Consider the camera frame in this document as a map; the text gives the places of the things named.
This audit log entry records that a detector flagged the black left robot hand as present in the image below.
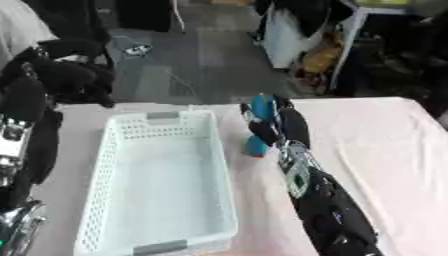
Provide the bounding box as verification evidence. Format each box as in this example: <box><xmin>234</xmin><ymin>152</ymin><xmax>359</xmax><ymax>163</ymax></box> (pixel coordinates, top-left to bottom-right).
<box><xmin>0</xmin><ymin>46</ymin><xmax>118</xmax><ymax>123</ymax></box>

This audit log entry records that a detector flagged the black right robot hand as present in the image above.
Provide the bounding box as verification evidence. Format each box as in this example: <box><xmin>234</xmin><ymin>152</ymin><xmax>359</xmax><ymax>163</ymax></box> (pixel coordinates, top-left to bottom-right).
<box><xmin>239</xmin><ymin>94</ymin><xmax>314</xmax><ymax>150</ymax></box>

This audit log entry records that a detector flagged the blue plastic bottle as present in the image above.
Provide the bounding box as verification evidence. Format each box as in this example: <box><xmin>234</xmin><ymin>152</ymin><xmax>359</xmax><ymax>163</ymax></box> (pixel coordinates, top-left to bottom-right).
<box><xmin>243</xmin><ymin>93</ymin><xmax>280</xmax><ymax>159</ymax></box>

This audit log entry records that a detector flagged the person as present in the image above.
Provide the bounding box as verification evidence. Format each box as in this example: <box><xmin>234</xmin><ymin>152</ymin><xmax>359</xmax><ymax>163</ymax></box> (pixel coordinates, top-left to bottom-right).
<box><xmin>0</xmin><ymin>0</ymin><xmax>62</xmax><ymax>66</ymax></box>

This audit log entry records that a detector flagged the yellow bag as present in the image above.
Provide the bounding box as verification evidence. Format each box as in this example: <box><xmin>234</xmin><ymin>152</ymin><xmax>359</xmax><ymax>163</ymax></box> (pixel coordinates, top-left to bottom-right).
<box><xmin>301</xmin><ymin>31</ymin><xmax>347</xmax><ymax>75</ymax></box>

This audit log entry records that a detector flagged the white cabinet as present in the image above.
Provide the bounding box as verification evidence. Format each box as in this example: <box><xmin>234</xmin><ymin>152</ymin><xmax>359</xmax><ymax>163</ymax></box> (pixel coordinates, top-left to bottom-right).
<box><xmin>260</xmin><ymin>6</ymin><xmax>368</xmax><ymax>70</ymax></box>

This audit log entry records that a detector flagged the small white floor object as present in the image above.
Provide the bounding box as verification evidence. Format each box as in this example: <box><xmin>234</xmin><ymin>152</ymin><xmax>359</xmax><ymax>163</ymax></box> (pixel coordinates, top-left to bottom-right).
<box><xmin>122</xmin><ymin>44</ymin><xmax>156</xmax><ymax>57</ymax></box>

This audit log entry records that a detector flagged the white perforated plastic basket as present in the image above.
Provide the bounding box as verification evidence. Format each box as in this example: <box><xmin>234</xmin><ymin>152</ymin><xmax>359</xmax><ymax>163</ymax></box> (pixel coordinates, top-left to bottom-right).
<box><xmin>71</xmin><ymin>109</ymin><xmax>240</xmax><ymax>256</ymax></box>

